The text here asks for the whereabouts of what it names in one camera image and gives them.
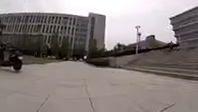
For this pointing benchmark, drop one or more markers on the dark green hedge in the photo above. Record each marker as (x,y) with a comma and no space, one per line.
(98,61)

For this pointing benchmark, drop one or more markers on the grey stone slab plaza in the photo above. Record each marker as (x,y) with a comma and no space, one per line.
(94,88)

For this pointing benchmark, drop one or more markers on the lamp pole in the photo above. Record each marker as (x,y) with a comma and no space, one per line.
(137,39)

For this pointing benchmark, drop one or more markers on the dark roofed building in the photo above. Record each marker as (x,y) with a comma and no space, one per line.
(148,43)

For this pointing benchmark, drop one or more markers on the large grey curved building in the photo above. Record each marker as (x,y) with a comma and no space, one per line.
(55,29)

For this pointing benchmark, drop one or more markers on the wide grey stone steps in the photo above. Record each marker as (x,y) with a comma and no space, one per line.
(180,64)

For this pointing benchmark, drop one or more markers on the dark scooter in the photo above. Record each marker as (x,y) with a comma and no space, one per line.
(11,61)

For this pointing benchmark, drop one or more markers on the grey building with ledges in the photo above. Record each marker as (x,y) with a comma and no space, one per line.
(196,27)

